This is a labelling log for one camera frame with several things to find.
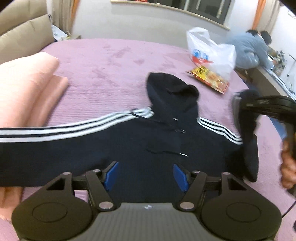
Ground navy hoodie with white stripes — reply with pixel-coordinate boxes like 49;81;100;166
1;73;258;204

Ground operator right hand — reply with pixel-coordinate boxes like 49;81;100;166
280;140;296;189

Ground long desk with blue legs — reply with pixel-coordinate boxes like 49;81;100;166
250;65;295;101

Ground red yellow snack package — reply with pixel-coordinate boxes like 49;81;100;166
187;66;229;94

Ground white plastic shopping bag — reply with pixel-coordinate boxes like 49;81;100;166
186;27;236;81

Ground person in blue jacket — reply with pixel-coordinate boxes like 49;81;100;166
226;30;273;70

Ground right beige orange curtain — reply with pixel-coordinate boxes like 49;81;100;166
252;0;281;33

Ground beige orange curtain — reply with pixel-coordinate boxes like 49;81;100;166
52;0;80;35
252;0;281;33

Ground purple bed cover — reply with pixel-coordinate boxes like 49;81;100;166
44;39;295;240

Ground folded pink blanket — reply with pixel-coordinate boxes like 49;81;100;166
1;52;68;221

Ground cluttered bedside table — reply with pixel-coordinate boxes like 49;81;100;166
52;25;81;42

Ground beige padded headboard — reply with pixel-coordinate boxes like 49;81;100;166
0;0;54;63

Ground left beige orange curtain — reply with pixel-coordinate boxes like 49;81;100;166
52;0;80;35

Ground dark window with frame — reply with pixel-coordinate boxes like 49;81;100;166
110;0;235;26

